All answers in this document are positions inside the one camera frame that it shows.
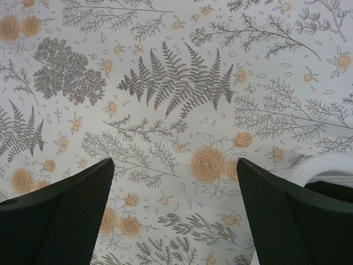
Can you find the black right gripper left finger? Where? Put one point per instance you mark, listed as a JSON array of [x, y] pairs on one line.
[[57, 224]]

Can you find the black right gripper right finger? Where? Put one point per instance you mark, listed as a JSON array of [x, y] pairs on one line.
[[295, 224]]

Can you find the white plastic laundry basket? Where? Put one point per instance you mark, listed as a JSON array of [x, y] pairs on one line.
[[330, 167]]

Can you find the floral patterned table mat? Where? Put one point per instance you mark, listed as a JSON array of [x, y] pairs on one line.
[[175, 92]]

